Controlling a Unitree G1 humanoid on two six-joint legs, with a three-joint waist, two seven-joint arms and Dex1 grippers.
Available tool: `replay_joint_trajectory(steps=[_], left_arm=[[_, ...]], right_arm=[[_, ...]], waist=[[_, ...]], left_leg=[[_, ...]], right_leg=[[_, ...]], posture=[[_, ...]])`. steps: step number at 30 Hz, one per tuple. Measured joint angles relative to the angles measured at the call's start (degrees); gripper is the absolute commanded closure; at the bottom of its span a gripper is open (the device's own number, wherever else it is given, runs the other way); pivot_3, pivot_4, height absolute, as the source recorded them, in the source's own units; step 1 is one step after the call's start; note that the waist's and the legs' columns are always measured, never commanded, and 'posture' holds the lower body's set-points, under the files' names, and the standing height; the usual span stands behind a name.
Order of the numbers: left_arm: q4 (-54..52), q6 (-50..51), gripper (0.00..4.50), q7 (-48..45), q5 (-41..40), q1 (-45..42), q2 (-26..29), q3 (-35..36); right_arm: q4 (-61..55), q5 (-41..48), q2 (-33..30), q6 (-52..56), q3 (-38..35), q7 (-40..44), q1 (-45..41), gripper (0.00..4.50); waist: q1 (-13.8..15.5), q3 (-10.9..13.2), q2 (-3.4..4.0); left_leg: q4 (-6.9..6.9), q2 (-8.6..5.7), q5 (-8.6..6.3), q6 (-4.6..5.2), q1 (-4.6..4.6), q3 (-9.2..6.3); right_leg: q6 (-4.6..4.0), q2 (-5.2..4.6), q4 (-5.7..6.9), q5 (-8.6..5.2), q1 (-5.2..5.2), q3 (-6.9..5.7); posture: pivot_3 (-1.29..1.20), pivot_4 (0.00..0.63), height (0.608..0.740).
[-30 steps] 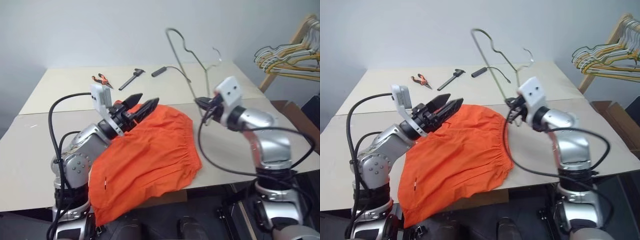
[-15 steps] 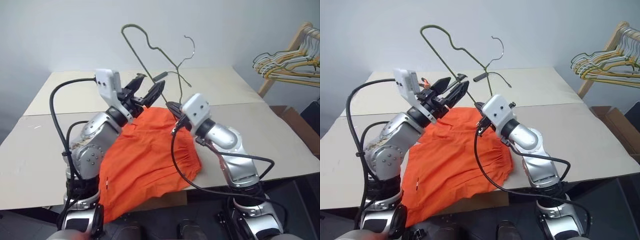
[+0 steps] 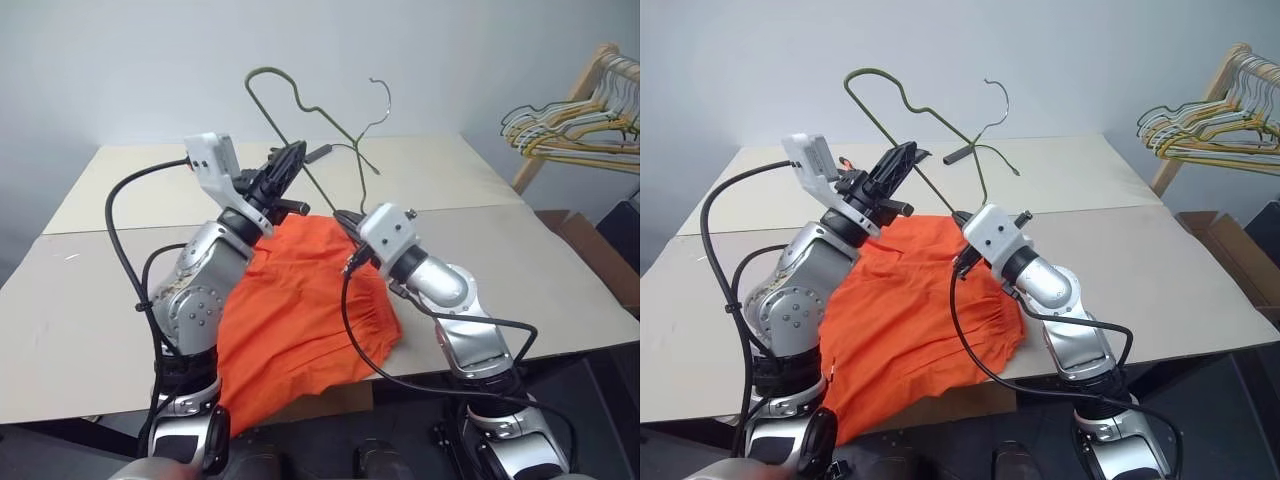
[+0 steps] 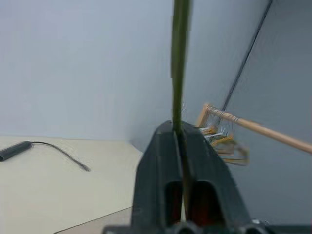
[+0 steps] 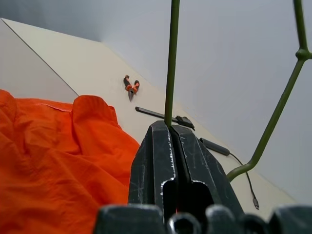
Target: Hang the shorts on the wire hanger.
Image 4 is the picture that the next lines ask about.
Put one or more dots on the black cylindrical device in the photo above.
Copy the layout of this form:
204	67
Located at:
13	150

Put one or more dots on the wooden hanging rod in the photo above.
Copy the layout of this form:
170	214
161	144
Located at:
268	132

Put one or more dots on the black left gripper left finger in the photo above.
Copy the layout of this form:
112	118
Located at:
156	170

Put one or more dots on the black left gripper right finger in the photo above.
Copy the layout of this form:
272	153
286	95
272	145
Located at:
209	175

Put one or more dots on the wooden rack post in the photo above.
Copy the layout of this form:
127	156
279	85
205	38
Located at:
202	117

